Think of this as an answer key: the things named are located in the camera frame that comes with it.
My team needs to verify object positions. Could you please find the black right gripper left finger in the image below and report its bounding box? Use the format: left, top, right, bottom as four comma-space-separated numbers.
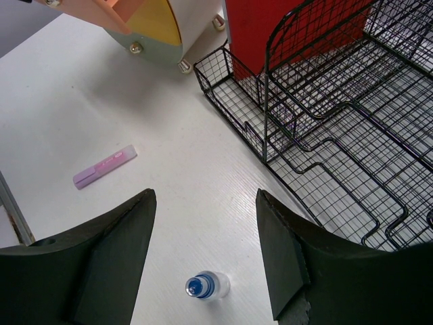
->
1, 189, 157, 324

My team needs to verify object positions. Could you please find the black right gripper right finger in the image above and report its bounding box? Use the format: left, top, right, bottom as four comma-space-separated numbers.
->
256, 190, 432, 324

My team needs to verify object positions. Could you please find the pink highlighter pen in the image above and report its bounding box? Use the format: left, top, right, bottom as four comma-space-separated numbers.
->
72, 145, 137, 190

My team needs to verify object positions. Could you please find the small blue cap bottle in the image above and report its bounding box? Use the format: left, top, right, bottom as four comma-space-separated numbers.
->
185, 271, 231, 301

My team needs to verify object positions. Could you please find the round white drawer cabinet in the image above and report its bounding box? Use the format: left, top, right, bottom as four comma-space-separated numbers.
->
39, 0, 225, 74

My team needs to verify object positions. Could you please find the red folder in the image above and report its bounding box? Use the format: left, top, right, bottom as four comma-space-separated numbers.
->
225, 1, 371, 80

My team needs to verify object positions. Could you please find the black wire mesh organizer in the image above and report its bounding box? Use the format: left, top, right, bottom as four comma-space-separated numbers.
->
193, 1, 432, 251

